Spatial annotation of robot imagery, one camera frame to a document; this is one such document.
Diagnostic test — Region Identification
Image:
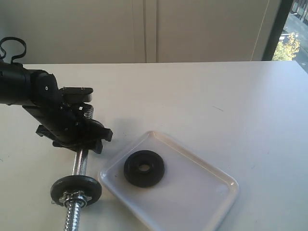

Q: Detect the chrome spinlock collar nut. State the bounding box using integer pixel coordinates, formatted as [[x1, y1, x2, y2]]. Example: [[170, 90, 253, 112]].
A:
[[51, 191, 92, 208]]

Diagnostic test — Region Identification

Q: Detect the dark window frame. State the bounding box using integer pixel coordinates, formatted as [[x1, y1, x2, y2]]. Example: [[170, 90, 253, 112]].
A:
[[261, 0, 293, 61]]

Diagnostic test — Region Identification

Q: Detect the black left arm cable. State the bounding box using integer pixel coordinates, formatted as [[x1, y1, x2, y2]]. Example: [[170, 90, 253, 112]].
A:
[[0, 37, 26, 65]]

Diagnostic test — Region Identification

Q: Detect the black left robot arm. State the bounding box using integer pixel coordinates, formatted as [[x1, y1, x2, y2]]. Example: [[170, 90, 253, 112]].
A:
[[0, 63, 113, 154]]

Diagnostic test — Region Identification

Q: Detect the white blind cord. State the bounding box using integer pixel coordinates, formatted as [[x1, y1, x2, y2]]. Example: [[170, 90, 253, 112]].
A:
[[250, 0, 270, 61]]

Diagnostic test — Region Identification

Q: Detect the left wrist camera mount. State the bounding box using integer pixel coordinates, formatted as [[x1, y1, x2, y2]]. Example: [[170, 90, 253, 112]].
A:
[[59, 87, 93, 104]]

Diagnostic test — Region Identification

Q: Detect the white plastic tray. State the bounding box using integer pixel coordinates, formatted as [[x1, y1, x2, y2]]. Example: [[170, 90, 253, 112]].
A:
[[98, 131, 239, 231]]

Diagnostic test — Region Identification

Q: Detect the black weight plate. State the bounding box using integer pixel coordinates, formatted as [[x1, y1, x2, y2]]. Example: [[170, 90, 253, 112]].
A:
[[50, 175, 102, 206], [123, 150, 165, 188], [90, 119, 104, 128]]

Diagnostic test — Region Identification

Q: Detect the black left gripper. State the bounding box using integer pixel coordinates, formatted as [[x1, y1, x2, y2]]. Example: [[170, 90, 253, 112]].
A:
[[23, 98, 113, 154]]

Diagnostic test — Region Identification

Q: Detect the chrome dumbbell bar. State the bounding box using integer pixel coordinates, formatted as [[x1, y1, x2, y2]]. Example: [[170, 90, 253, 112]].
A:
[[63, 105, 94, 231]]

